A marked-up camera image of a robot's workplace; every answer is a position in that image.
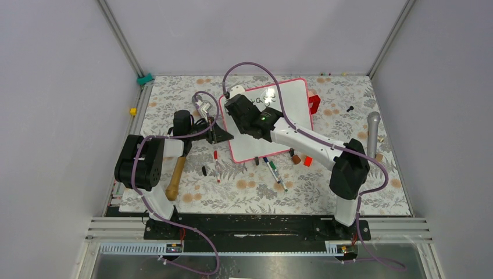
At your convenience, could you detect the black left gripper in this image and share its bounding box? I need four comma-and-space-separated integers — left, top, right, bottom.
187, 116, 233, 144

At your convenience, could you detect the pink framed whiteboard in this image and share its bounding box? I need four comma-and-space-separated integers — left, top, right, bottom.
218, 78, 315, 164

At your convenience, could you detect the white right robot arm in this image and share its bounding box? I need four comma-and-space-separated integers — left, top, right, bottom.
224, 94, 370, 239

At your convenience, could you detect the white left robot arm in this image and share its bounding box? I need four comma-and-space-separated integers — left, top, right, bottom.
114, 110, 234, 239

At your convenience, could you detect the red capped marker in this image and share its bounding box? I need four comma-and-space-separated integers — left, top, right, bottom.
213, 150, 220, 183

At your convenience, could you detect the floral table mat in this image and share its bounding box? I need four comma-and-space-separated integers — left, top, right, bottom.
140, 76, 412, 216

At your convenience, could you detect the blue capped marker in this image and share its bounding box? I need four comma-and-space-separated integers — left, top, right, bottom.
262, 157, 280, 184

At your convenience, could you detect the green capped marker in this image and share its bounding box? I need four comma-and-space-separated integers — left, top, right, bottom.
269, 161, 288, 192

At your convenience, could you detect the brown wooden cylinder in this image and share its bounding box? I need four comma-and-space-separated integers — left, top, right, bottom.
291, 155, 301, 165

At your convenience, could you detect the red lego brick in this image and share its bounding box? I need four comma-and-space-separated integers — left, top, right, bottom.
308, 95, 321, 115

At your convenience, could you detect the red rectangular block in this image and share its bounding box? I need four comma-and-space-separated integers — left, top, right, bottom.
303, 156, 313, 167

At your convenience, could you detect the teal clamp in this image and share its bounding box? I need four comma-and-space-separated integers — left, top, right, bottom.
137, 73, 154, 86

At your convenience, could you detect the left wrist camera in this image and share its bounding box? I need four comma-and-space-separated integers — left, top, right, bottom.
196, 101, 212, 120

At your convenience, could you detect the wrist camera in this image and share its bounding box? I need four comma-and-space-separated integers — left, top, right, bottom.
196, 101, 212, 120
228, 84, 245, 99

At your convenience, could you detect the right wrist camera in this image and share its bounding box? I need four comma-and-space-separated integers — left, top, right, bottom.
228, 84, 245, 99

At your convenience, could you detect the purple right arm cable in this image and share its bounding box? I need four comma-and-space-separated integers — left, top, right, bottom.
222, 62, 407, 273

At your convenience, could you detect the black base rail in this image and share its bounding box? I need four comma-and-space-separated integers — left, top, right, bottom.
144, 212, 371, 253

